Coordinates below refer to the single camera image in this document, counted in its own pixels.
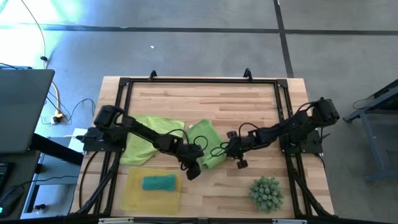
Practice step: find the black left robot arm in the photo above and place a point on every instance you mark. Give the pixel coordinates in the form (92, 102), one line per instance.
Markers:
(143, 130)

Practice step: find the yellow power plug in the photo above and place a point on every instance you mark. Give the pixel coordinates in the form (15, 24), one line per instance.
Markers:
(57, 117)

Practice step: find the white bracket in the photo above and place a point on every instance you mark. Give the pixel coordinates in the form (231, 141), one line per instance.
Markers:
(116, 220)
(289, 221)

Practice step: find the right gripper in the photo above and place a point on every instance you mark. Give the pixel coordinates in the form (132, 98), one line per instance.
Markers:
(244, 144)

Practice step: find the black desk beam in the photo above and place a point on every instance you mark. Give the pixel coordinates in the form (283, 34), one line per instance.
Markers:
(56, 149)

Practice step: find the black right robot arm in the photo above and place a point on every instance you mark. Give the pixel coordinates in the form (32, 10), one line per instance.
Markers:
(289, 127)

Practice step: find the pale lime microfiber towel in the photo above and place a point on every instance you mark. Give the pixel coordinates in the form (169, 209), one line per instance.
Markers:
(140, 149)

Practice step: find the teal microfiber towel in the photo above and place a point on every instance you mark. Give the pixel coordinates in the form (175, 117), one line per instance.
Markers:
(159, 183)

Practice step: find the dark desk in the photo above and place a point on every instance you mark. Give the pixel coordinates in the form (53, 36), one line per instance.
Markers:
(21, 174)

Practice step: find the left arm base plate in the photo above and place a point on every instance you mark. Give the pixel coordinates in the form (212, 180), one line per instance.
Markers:
(93, 141)

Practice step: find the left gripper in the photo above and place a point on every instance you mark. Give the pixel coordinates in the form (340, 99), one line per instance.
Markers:
(190, 154)

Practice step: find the white paper sheet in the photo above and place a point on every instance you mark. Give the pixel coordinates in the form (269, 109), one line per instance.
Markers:
(76, 140)

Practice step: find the black frame hook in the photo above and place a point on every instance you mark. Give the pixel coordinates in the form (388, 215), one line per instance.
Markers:
(247, 73)
(152, 74)

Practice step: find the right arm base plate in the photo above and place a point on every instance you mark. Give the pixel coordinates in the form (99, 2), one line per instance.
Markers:
(312, 145)

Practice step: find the blue-grey metal table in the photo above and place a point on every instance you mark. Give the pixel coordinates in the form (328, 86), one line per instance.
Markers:
(371, 143)

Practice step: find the bright green microfiber towel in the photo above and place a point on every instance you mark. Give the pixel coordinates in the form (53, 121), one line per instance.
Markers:
(211, 137)

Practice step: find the green artificial succulent plant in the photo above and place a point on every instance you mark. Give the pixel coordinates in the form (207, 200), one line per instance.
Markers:
(266, 194)

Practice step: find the grey shelf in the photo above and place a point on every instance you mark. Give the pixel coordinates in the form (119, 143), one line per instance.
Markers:
(59, 169)

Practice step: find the black aluminium table frame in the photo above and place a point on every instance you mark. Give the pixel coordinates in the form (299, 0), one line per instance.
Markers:
(202, 80)

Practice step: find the grey laptop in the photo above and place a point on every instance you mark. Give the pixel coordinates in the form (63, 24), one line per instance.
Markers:
(25, 109)

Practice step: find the yellow translucent plastic basket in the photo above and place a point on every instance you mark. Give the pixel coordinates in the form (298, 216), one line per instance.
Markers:
(133, 202)

